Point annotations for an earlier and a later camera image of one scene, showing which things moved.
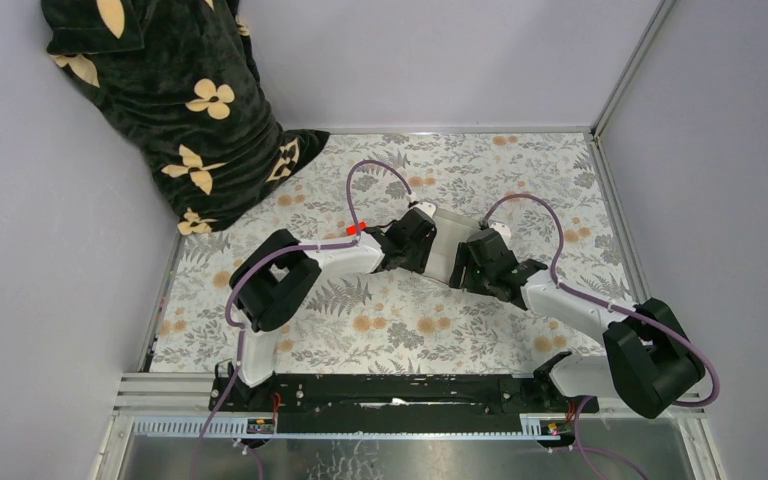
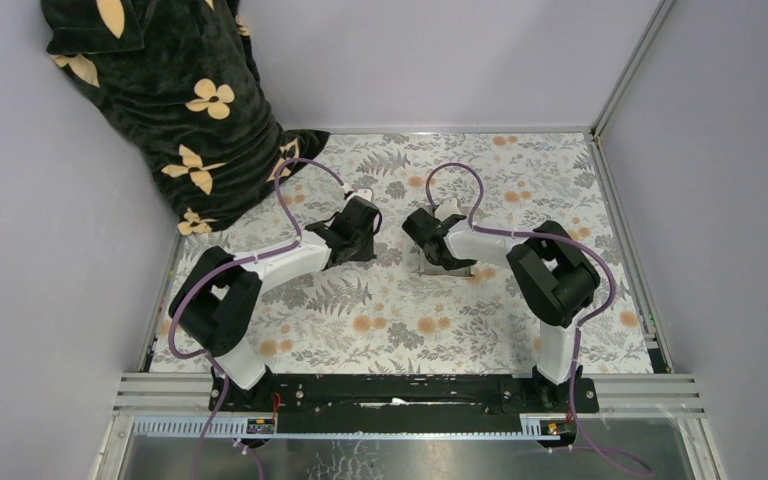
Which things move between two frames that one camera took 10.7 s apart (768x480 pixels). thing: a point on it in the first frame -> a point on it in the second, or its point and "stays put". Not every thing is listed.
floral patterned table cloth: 543,190 stays put
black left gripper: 415,263 -> 365,254
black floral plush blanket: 179,83 stays put
